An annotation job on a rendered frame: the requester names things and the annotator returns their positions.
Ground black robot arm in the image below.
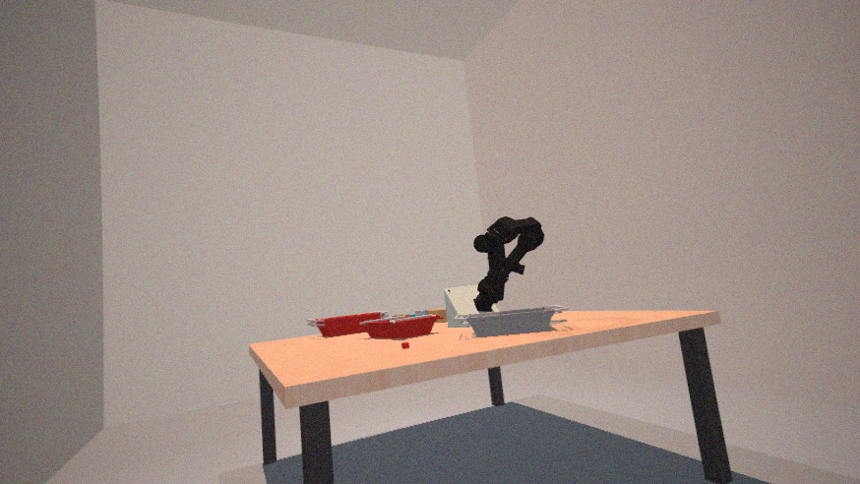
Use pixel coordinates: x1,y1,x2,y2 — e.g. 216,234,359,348
473,216,544,312

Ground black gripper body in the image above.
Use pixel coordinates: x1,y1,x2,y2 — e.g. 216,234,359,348
487,252,509,279

